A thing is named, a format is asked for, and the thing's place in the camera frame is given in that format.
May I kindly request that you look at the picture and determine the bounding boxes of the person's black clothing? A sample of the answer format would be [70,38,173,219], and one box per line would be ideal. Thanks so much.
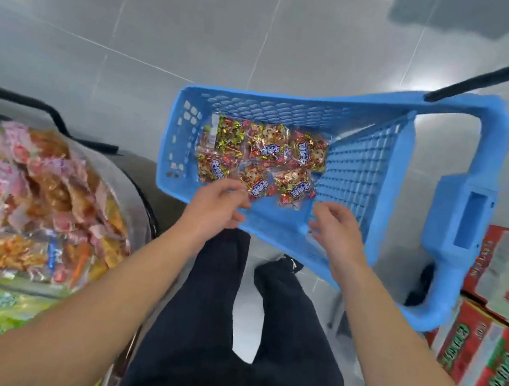
[110,213,391,386]

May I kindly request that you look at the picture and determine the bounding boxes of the black pull handle bar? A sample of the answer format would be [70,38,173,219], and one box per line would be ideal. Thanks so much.
[424,15,509,115]

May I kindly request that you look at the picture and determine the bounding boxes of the clear acrylic snack shelves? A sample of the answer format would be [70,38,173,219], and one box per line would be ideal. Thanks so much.
[0,104,173,386]

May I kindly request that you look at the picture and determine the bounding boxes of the blue plastic shopping basket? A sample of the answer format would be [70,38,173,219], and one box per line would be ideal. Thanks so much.
[137,42,509,343]

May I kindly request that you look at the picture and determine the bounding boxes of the black shoe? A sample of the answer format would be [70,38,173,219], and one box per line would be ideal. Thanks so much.
[256,250,305,277]
[405,260,438,313]

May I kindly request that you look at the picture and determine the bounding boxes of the pile of lime green packets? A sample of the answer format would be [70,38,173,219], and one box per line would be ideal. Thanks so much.
[0,282,64,385]

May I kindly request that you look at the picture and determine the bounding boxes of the person's left forearm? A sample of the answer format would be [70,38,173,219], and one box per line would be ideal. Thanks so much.
[0,197,220,386]

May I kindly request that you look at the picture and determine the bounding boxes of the person's right hand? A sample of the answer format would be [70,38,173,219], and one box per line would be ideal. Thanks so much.
[302,199,378,283]

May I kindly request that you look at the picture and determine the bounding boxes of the pile of pink-label meat packets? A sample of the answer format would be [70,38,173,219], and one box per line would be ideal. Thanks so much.
[0,119,147,300]

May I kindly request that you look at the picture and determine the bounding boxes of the person's right forearm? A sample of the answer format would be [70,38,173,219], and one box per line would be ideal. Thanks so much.
[314,262,509,386]

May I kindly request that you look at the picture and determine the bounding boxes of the person's left hand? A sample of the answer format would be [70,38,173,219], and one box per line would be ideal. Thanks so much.
[173,171,255,253]

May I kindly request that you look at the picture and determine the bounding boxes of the black pole rod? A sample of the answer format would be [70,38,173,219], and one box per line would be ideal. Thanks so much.
[0,82,127,156]

